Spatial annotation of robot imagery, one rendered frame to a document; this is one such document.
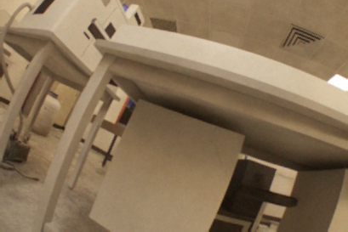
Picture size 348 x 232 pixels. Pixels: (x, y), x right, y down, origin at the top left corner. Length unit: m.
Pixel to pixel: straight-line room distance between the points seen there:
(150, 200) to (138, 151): 0.21
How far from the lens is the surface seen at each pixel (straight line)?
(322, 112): 0.59
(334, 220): 1.05
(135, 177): 0.80
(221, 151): 0.76
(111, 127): 2.29
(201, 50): 0.58
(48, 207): 0.74
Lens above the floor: 0.63
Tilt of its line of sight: 16 degrees up
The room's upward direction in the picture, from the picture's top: 23 degrees clockwise
